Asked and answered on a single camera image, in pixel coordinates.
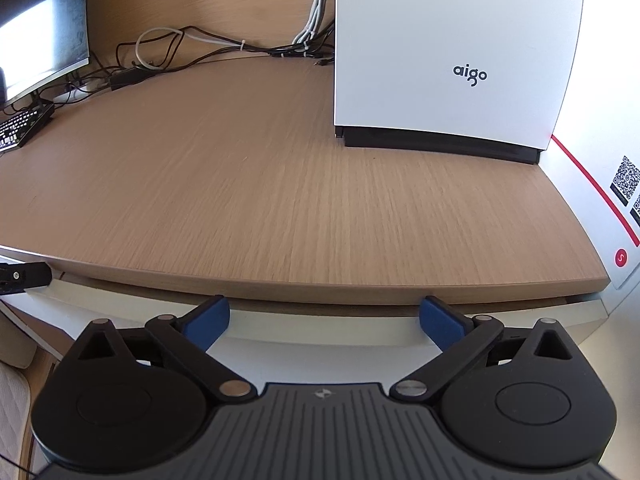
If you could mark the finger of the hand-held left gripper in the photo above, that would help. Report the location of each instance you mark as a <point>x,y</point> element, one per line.
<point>25,276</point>

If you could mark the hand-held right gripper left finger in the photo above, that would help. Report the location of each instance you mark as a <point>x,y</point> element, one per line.
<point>209,324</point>

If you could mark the white computer case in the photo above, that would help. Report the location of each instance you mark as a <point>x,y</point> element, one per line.
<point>450,35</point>

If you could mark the white quilted mattress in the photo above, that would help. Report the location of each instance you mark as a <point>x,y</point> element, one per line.
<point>10,410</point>

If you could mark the white card with red stripe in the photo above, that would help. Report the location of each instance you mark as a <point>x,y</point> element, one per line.
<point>590,210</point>

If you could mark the black power adapter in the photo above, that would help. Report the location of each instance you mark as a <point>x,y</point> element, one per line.
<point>127,79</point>

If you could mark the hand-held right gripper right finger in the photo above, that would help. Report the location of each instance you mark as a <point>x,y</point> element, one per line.
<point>440,324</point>

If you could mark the black computer monitor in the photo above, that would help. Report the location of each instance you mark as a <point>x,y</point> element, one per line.
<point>45,20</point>

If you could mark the black keyboard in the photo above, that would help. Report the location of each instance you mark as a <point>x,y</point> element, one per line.
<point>20,127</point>

